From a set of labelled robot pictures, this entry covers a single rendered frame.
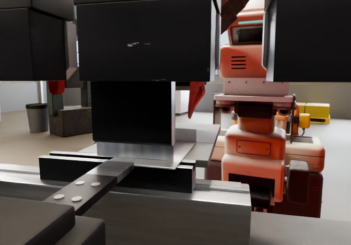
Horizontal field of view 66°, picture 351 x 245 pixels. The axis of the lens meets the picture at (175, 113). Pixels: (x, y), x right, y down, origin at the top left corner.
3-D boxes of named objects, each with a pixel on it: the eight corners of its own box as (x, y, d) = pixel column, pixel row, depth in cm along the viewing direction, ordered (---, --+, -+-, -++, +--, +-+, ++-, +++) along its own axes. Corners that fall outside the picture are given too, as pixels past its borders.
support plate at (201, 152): (220, 128, 59) (220, 124, 59) (208, 168, 33) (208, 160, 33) (142, 125, 63) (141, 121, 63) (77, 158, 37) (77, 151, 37)
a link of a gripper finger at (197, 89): (198, 111, 47) (202, 65, 51) (159, 110, 49) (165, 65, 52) (202, 124, 53) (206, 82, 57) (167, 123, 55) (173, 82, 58)
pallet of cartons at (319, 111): (328, 118, 720) (329, 103, 714) (333, 124, 642) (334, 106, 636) (280, 116, 765) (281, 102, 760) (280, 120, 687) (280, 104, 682)
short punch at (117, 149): (175, 158, 33) (175, 81, 32) (171, 163, 31) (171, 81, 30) (101, 153, 36) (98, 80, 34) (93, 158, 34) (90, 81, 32)
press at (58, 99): (41, 135, 514) (30, -23, 477) (77, 127, 599) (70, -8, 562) (70, 139, 484) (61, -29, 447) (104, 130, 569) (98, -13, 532)
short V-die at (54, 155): (195, 183, 34) (196, 160, 33) (191, 193, 31) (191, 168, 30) (55, 171, 38) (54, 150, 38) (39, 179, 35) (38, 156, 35)
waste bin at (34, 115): (39, 128, 587) (37, 103, 580) (55, 129, 573) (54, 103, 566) (22, 132, 546) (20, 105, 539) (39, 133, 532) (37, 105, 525)
